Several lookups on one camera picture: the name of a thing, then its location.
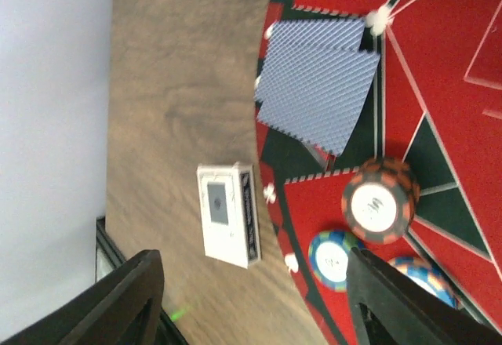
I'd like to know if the white card box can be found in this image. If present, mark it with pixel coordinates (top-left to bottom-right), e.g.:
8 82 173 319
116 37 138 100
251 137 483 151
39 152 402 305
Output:
196 162 261 269

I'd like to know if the blue backed card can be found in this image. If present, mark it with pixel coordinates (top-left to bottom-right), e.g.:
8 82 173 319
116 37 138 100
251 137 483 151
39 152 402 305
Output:
268 19 366 51

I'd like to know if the teal poker chip stack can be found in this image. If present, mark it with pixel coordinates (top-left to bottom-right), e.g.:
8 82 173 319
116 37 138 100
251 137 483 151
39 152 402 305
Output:
308 231 365 292

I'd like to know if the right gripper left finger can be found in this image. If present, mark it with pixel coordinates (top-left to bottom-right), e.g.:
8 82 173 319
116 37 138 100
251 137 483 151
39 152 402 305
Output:
3 250 164 344

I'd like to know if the round red black poker mat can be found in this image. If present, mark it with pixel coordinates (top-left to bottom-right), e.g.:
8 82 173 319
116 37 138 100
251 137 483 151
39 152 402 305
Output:
256 0 501 344

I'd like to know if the triangular all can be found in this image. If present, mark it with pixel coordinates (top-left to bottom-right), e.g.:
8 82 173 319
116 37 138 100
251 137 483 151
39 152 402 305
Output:
304 143 335 171

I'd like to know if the brown poker chip stack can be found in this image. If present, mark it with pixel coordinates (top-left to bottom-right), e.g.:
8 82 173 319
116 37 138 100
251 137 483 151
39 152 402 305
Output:
341 157 420 245

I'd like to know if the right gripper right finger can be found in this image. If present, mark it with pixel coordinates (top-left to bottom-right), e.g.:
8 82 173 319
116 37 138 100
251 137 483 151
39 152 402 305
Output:
347 249 501 344

